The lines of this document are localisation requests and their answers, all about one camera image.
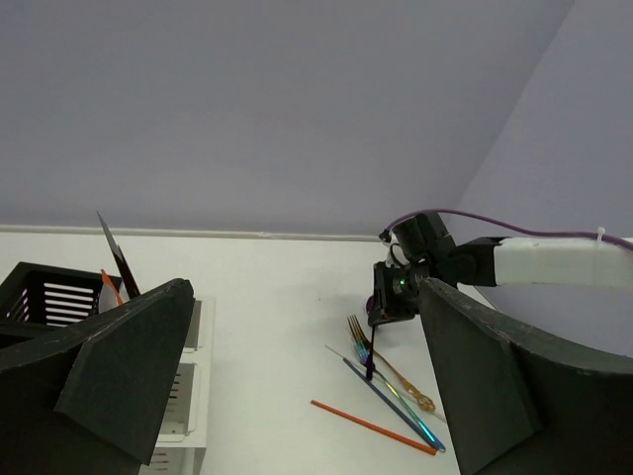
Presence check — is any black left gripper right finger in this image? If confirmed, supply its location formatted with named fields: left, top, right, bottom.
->
left=418, top=278, right=632, bottom=474

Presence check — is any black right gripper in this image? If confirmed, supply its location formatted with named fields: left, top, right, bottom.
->
left=369, top=211, right=501, bottom=325

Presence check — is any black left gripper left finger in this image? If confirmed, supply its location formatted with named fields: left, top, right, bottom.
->
left=1, top=279, right=195, bottom=474

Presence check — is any purple metal spoon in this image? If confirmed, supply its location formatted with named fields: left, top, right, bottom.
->
left=365, top=297, right=380, bottom=381

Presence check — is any gold metal fork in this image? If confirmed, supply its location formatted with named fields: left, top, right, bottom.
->
left=347, top=315, right=436, bottom=413

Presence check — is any iridescent rainbow fork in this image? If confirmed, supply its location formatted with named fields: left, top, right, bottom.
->
left=353, top=343, right=446, bottom=452

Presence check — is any silver steel knife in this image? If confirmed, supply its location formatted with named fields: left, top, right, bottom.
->
left=97, top=213, right=140, bottom=299

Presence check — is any white slotted container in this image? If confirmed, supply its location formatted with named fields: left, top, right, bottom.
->
left=139, top=296, right=216, bottom=474

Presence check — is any white chopstick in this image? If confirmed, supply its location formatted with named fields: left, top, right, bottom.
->
left=324, top=344, right=448, bottom=424

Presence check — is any black slotted container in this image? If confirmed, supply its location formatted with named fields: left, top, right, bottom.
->
left=1, top=262, right=126, bottom=348

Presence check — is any blue chopstick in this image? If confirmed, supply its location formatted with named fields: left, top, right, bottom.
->
left=342, top=357, right=439, bottom=450

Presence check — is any orange chopstick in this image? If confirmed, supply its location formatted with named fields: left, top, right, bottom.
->
left=310, top=400, right=437, bottom=455

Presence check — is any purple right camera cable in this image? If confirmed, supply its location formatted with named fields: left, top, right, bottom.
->
left=379, top=208, right=633, bottom=251

